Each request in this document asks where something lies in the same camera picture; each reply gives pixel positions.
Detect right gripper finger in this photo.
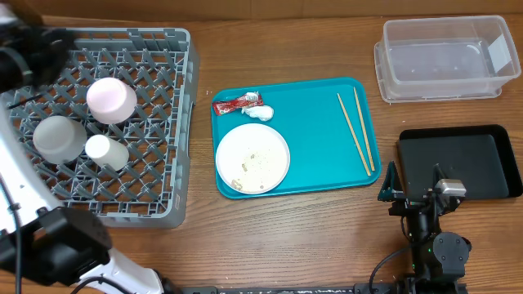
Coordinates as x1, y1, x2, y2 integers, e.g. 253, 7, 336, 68
378, 161, 405, 202
432, 163, 446, 192

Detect grey bowl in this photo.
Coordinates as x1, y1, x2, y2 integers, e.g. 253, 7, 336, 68
33, 115, 87, 164

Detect small pink-white bowl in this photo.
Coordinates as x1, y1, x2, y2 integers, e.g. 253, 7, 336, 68
87, 78, 137, 124

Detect white cup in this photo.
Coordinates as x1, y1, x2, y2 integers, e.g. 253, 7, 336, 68
85, 135, 129, 171

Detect large white plate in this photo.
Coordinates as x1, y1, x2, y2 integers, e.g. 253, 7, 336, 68
215, 123, 291, 195

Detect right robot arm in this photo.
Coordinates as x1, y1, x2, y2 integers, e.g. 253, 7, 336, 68
369, 162, 472, 294

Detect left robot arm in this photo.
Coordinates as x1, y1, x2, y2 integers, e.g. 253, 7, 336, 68
1, 16, 180, 293

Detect black plastic tray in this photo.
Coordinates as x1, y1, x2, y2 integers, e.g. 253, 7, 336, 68
397, 124, 522, 200

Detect teal plastic tray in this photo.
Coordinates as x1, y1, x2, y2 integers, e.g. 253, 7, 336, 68
213, 77, 382, 197

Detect clear plastic bin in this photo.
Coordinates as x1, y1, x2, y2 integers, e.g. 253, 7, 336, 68
373, 16, 522, 103

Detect crumpled white tissue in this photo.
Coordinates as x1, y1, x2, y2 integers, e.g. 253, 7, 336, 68
241, 105, 275, 122

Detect grey plastic dish rack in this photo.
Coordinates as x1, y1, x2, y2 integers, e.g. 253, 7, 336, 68
1, 28, 200, 228

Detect red snack wrapper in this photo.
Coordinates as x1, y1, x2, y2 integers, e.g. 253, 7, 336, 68
212, 91, 264, 116

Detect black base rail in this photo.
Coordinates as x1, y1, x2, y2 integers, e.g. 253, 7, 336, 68
105, 283, 469, 294

